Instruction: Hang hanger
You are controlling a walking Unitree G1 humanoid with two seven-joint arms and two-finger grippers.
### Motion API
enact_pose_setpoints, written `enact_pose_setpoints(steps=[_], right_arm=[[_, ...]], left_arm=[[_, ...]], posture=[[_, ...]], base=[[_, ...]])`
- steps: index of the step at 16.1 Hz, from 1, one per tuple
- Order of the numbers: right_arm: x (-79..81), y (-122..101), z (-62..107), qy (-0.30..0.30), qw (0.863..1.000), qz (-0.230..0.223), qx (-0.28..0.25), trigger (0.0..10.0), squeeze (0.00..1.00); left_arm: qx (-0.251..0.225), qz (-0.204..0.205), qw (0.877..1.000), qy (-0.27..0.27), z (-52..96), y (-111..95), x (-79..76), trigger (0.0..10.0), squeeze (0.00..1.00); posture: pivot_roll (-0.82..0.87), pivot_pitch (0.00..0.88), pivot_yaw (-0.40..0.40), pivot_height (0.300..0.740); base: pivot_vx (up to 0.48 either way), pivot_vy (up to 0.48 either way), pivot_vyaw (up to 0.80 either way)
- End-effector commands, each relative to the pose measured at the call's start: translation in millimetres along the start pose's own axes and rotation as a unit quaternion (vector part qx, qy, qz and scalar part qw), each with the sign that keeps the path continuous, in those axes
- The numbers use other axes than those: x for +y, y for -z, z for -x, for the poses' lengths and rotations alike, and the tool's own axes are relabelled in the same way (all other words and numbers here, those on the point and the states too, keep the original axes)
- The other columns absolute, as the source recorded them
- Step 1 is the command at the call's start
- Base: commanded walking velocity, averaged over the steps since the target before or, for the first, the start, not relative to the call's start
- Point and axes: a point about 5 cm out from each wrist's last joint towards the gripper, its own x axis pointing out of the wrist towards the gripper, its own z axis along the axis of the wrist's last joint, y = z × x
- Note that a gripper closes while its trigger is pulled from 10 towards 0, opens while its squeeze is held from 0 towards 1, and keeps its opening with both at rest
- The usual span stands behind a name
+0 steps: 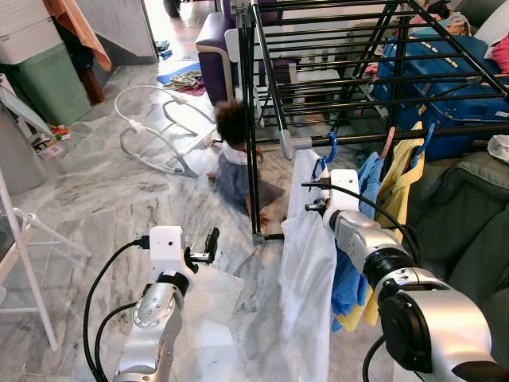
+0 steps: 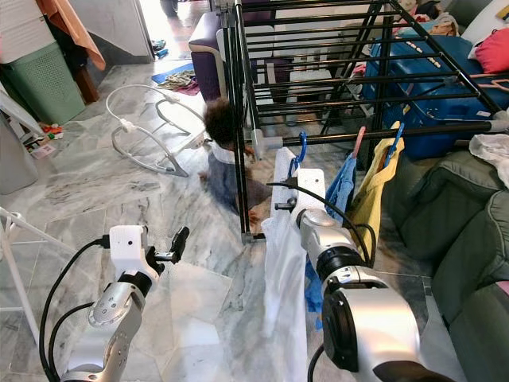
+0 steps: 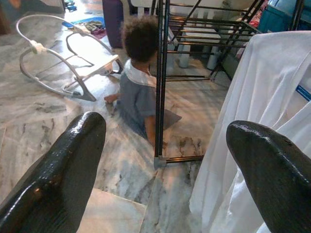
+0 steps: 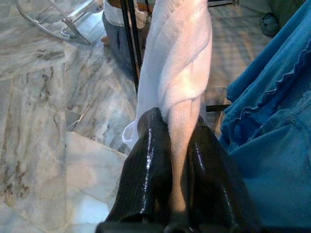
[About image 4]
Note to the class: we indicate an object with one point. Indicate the person in denim skirt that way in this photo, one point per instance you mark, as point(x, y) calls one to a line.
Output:
point(116, 43)

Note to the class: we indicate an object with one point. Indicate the white baby bouncer frame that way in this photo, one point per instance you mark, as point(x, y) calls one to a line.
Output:
point(73, 40)

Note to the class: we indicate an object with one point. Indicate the black metal drying rack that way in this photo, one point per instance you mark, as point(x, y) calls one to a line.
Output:
point(131, 36)

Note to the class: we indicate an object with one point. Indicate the blue garment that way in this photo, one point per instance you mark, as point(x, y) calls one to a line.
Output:
point(272, 121)

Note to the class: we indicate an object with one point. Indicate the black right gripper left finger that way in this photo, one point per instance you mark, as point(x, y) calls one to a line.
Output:
point(145, 174)

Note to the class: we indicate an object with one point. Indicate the white knit garment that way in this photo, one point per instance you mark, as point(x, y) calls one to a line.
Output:
point(179, 60)

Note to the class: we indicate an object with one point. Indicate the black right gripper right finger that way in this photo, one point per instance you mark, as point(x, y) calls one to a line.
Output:
point(213, 184)

